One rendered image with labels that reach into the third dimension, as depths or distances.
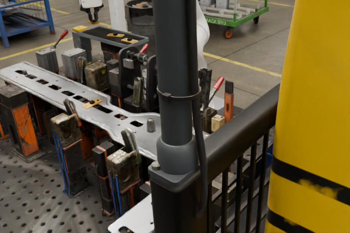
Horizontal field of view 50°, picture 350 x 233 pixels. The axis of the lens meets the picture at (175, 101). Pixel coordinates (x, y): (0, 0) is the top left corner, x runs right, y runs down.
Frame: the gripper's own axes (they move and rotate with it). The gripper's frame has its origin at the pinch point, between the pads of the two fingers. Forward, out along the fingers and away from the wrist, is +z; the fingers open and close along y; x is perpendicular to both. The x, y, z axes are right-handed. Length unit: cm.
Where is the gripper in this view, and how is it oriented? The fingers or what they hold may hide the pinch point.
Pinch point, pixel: (93, 17)
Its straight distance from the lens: 194.6
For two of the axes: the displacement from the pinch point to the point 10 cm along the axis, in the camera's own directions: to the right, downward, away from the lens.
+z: 0.4, 8.8, 4.7
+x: 4.9, 3.9, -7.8
